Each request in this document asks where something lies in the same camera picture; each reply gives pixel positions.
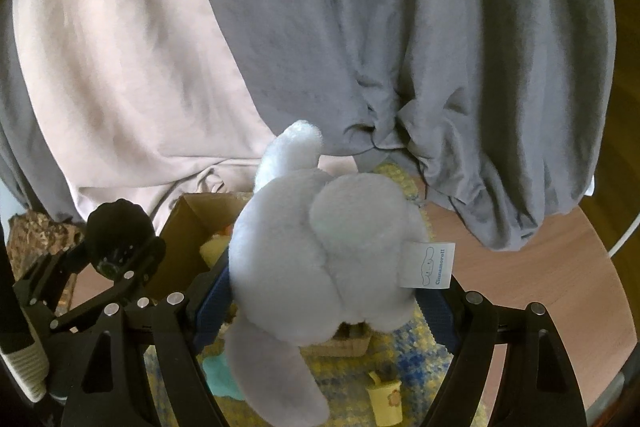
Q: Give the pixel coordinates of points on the brown patterned cloth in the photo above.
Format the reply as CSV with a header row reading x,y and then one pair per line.
x,y
40,232

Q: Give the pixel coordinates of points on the yellow duck plush toy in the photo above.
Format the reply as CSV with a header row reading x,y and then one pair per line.
x,y
215,251

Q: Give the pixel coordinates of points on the brown cardboard box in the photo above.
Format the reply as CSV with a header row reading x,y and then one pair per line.
x,y
185,232

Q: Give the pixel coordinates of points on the white cloth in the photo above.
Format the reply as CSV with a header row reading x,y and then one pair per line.
x,y
591,188

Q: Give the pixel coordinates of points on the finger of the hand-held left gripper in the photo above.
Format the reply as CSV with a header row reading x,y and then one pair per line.
x,y
127,277
50,269

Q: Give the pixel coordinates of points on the yellow blue plaid mat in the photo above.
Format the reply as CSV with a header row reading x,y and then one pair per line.
x,y
415,382

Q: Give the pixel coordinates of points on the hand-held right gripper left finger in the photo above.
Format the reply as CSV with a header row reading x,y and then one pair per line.
x,y
210,302

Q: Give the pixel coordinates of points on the black toy hat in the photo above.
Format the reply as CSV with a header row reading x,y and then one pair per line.
x,y
120,227

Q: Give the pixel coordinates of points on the beige bed sheet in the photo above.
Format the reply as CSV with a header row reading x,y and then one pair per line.
x,y
125,82

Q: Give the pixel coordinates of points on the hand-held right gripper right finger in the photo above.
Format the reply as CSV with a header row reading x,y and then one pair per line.
x,y
436,314

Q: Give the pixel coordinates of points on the teal plush toy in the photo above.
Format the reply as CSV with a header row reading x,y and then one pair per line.
x,y
220,377

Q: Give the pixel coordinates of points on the grey bed sheet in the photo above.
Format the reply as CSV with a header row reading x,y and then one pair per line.
x,y
400,32

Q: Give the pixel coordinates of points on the white curved tube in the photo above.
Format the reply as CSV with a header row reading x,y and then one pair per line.
x,y
619,244

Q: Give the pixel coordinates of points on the yellow toy cup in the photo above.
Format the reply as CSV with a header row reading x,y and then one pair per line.
x,y
385,407

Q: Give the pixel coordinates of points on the white plush toy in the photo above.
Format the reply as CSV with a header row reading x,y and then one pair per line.
x,y
310,257

